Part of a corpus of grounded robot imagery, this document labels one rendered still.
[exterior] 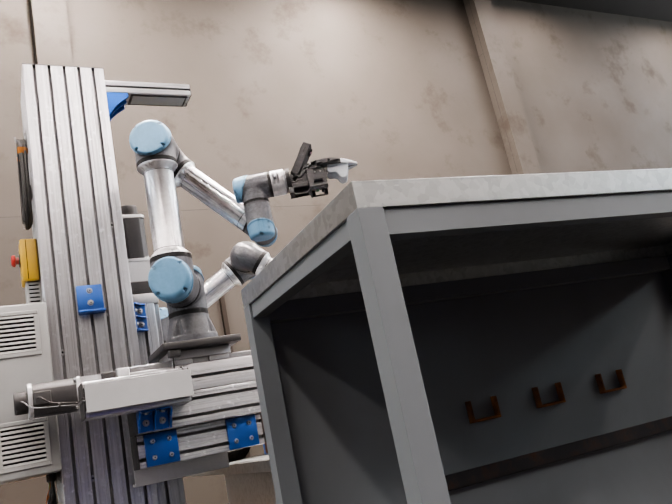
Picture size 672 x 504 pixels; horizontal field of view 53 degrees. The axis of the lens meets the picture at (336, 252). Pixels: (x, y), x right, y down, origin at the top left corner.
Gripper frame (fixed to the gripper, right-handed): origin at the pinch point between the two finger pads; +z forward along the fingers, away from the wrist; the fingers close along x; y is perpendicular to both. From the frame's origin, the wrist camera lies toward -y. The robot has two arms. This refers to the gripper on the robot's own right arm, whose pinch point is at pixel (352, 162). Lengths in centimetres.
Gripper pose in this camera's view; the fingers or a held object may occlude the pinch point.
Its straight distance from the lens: 199.9
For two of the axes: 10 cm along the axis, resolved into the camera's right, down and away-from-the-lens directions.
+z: 9.8, -1.9, 0.4
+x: -0.3, -3.7, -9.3
